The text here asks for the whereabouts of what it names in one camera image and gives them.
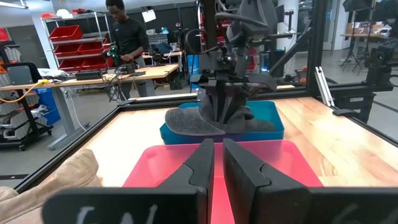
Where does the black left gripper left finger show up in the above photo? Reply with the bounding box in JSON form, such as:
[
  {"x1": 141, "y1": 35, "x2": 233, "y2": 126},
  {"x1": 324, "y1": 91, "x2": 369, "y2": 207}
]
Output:
[{"x1": 159, "y1": 138, "x2": 216, "y2": 224}]

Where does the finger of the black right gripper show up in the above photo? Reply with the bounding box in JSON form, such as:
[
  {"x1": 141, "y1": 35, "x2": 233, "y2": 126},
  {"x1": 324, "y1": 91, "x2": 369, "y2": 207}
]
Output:
[
  {"x1": 207, "y1": 93, "x2": 226, "y2": 123},
  {"x1": 228, "y1": 93, "x2": 248, "y2": 124}
]

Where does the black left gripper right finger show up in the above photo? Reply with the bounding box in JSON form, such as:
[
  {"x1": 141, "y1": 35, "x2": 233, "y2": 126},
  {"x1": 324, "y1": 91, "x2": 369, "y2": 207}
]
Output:
[{"x1": 223, "y1": 138, "x2": 307, "y2": 224}]

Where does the dark grey cap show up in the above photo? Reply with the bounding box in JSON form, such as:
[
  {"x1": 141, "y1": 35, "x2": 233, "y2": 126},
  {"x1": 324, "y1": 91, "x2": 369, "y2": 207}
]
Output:
[{"x1": 164, "y1": 104, "x2": 276, "y2": 137}]

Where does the beige cap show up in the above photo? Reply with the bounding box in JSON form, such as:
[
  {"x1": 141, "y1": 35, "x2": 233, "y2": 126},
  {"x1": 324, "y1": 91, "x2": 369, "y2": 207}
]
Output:
[{"x1": 0, "y1": 148, "x2": 103, "y2": 224}]

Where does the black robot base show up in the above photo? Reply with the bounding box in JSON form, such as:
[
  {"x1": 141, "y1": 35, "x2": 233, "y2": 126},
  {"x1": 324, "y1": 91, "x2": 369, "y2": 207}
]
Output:
[{"x1": 363, "y1": 45, "x2": 394, "y2": 86}]

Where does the blue plastic bin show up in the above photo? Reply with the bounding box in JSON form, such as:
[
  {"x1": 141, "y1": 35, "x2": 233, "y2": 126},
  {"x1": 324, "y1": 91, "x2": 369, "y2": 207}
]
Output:
[{"x1": 159, "y1": 100, "x2": 285, "y2": 146}]

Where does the pink plastic bin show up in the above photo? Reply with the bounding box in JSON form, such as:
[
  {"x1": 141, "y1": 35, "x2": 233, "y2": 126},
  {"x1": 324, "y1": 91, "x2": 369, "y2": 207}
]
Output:
[{"x1": 123, "y1": 139, "x2": 324, "y2": 224}]

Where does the long wooden desk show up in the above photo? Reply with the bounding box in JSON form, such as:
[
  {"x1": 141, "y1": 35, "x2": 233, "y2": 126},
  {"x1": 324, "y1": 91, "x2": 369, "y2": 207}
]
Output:
[{"x1": 0, "y1": 63, "x2": 180, "y2": 150}]

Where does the silver aluminium bar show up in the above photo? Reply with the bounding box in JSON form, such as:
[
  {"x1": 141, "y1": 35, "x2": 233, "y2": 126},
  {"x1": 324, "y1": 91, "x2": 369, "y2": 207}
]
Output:
[{"x1": 314, "y1": 66, "x2": 335, "y2": 108}]

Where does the white paper sign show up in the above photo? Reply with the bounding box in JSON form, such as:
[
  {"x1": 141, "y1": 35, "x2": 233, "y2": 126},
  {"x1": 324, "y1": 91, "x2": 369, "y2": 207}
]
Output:
[{"x1": 141, "y1": 9, "x2": 157, "y2": 24}]

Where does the person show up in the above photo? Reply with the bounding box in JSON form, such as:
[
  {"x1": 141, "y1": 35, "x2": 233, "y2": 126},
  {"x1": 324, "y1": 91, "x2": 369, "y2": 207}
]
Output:
[{"x1": 104, "y1": 0, "x2": 156, "y2": 97}]

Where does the red storage bin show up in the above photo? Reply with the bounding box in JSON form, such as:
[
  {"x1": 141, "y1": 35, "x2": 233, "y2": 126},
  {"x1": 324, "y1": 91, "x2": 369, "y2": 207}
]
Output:
[
  {"x1": 49, "y1": 24, "x2": 83, "y2": 42},
  {"x1": 53, "y1": 43, "x2": 81, "y2": 57},
  {"x1": 77, "y1": 39, "x2": 111, "y2": 55},
  {"x1": 58, "y1": 58, "x2": 85, "y2": 71},
  {"x1": 81, "y1": 56, "x2": 114, "y2": 70}
]

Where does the black flat device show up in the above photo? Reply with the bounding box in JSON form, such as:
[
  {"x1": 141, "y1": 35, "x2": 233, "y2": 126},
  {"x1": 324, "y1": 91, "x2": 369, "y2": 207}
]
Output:
[{"x1": 75, "y1": 70, "x2": 104, "y2": 82}]

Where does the black tripod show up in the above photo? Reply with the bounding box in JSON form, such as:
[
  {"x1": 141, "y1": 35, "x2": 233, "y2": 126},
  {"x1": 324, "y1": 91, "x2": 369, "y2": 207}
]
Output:
[{"x1": 340, "y1": 0, "x2": 371, "y2": 71}]

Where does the wooden work table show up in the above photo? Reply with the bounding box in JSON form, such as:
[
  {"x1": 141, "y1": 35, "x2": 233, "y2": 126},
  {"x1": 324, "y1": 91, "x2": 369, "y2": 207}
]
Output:
[{"x1": 340, "y1": 21, "x2": 393, "y2": 40}]

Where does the metal shelf rack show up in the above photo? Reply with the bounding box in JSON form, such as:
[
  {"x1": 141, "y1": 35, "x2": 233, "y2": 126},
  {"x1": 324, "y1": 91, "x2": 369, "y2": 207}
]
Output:
[{"x1": 40, "y1": 11, "x2": 114, "y2": 74}]

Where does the blue crate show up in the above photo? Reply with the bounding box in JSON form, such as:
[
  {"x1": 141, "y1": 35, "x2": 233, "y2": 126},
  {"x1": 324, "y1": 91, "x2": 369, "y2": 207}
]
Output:
[{"x1": 32, "y1": 88, "x2": 62, "y2": 126}]

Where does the black rolling cart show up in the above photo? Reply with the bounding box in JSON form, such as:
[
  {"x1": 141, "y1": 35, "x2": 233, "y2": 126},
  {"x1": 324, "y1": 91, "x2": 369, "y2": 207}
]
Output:
[{"x1": 0, "y1": 40, "x2": 53, "y2": 152}]

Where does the black aluminium table frame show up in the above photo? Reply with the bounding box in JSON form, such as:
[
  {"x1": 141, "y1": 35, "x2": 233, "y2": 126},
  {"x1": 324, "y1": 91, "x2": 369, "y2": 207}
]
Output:
[{"x1": 14, "y1": 0, "x2": 398, "y2": 194}]

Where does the black cable bundle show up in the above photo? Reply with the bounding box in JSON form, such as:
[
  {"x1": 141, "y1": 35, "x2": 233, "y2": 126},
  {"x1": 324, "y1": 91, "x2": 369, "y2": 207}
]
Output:
[{"x1": 104, "y1": 67, "x2": 132, "y2": 104}]

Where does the yellow cable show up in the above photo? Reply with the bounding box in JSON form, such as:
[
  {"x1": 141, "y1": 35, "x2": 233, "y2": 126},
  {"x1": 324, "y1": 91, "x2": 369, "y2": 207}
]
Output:
[{"x1": 0, "y1": 78, "x2": 50, "y2": 104}]

